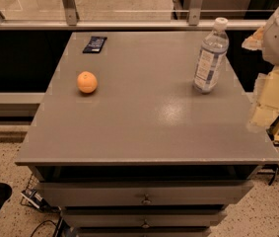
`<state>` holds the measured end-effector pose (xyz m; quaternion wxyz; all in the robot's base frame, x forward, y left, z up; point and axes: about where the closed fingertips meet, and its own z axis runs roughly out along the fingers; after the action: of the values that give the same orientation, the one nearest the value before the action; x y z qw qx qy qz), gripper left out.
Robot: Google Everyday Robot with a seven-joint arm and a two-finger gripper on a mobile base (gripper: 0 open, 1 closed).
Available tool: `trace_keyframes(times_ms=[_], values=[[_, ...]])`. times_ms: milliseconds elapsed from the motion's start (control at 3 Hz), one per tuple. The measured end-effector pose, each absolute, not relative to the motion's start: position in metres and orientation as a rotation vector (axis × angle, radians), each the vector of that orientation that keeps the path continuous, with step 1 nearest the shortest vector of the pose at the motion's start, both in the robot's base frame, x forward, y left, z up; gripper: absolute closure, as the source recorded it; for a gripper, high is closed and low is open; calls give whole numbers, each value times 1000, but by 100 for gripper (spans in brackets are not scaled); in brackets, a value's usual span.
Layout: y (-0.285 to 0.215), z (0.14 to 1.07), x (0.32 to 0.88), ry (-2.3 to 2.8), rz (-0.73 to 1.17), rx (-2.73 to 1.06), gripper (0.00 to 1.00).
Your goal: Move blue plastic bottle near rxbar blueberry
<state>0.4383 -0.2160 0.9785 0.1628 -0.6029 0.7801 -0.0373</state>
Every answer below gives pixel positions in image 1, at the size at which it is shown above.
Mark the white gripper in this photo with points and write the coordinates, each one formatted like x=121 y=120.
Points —
x=266 y=88

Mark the metal window railing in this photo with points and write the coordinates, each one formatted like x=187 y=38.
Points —
x=86 y=15

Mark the grey drawer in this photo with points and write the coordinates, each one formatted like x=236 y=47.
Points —
x=144 y=218
x=143 y=193

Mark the orange fruit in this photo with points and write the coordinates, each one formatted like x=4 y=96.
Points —
x=87 y=82

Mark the blue rxbar blueberry wrapper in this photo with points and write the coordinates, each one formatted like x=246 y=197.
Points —
x=95 y=45

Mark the wire basket on floor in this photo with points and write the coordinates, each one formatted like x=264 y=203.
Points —
x=31 y=197

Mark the clear plastic water bottle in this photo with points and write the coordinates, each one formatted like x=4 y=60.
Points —
x=212 y=56

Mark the top grey drawer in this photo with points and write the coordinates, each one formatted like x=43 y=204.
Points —
x=143 y=193

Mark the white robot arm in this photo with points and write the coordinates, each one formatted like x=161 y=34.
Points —
x=270 y=52

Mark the grey drawer cabinet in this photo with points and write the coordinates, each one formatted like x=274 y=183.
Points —
x=143 y=123

